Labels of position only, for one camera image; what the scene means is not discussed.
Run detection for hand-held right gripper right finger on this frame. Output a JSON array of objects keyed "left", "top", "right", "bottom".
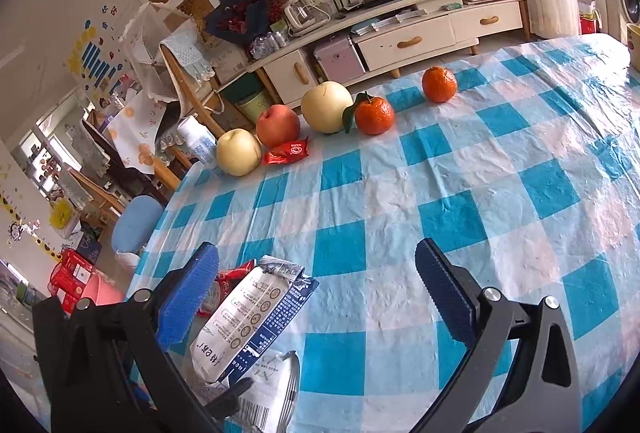
[{"left": 415, "top": 237, "right": 585, "bottom": 433}]

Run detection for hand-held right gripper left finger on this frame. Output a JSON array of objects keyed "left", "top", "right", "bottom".
[{"left": 50, "top": 242, "right": 223, "bottom": 433}]

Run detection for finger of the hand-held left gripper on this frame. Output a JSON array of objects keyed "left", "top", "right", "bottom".
[
  {"left": 31, "top": 297, "right": 72, "bottom": 433},
  {"left": 197, "top": 377, "right": 254, "bottom": 420}
]

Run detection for red white wrapper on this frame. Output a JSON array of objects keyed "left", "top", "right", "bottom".
[{"left": 197, "top": 260, "right": 258, "bottom": 319}]

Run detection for silver foil wrapper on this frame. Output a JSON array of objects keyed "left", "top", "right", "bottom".
[{"left": 190, "top": 350, "right": 301, "bottom": 433}]

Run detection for blue white carton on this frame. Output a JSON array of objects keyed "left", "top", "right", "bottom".
[{"left": 189, "top": 255, "right": 320, "bottom": 384}]

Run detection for red plastic crates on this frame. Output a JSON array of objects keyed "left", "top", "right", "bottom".
[{"left": 48, "top": 249, "right": 96, "bottom": 314}]

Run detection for blue padded stool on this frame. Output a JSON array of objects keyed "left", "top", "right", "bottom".
[{"left": 111, "top": 195, "right": 163, "bottom": 256}]

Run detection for dark blue crate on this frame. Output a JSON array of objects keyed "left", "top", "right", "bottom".
[{"left": 75, "top": 233, "right": 103, "bottom": 264}]

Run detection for blue white checked tablecloth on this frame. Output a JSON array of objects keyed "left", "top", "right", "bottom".
[{"left": 125, "top": 33, "right": 640, "bottom": 433}]

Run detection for yellow plastic bag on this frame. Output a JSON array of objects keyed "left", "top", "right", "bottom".
[{"left": 49, "top": 198, "right": 76, "bottom": 229}]

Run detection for small pale pear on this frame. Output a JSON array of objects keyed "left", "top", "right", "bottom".
[{"left": 216, "top": 129, "right": 262, "bottom": 177}]

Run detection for white bottle with blue label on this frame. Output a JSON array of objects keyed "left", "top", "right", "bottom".
[{"left": 176, "top": 115, "right": 226, "bottom": 178}]

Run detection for small red snack wrapper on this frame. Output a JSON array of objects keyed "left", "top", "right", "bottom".
[{"left": 262, "top": 137, "right": 311, "bottom": 167}]

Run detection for orange flower print tablecloth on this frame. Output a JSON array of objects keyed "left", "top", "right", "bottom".
[{"left": 107, "top": 90, "right": 168, "bottom": 174}]

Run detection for red apple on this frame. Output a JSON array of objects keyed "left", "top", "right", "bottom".
[{"left": 256, "top": 104, "right": 302, "bottom": 148}]

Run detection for light wooden chair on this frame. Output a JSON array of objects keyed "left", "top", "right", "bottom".
[{"left": 159, "top": 28, "right": 226, "bottom": 138}]

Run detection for mandarin with green leaf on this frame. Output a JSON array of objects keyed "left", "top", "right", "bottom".
[{"left": 342, "top": 91, "right": 396, "bottom": 136}]

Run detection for green waste bin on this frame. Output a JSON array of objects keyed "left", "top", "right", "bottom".
[{"left": 235, "top": 90, "right": 273, "bottom": 121}]

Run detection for leafless mandarin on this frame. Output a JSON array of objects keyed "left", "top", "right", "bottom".
[{"left": 421, "top": 66, "right": 458, "bottom": 104}]

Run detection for large pale pear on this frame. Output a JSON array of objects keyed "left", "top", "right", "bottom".
[{"left": 300, "top": 81, "right": 354, "bottom": 134}]

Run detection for beige printed sack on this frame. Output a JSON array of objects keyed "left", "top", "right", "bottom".
[{"left": 210, "top": 45, "right": 251, "bottom": 81}]

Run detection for white lace chair cloth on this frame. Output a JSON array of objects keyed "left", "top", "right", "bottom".
[{"left": 160, "top": 25, "right": 216, "bottom": 86}]

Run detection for cream TV cabinet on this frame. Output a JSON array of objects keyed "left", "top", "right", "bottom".
[{"left": 247, "top": 0, "right": 531, "bottom": 106}]

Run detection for pink storage box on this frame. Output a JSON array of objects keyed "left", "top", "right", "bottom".
[{"left": 314, "top": 35, "right": 366, "bottom": 84}]

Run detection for dark wrapped flower bouquet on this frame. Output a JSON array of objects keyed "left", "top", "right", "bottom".
[{"left": 205, "top": 0, "right": 273, "bottom": 46}]

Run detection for white small appliance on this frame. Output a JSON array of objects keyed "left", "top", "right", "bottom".
[{"left": 284, "top": 0, "right": 331, "bottom": 36}]

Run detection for red paper bag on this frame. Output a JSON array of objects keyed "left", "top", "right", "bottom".
[{"left": 579, "top": 3, "right": 603, "bottom": 35}]

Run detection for yellow cup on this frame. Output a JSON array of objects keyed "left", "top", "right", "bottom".
[{"left": 626, "top": 23, "right": 640, "bottom": 66}]

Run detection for blue paper wall decoration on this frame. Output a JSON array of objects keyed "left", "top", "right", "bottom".
[{"left": 65, "top": 25, "right": 131, "bottom": 91}]

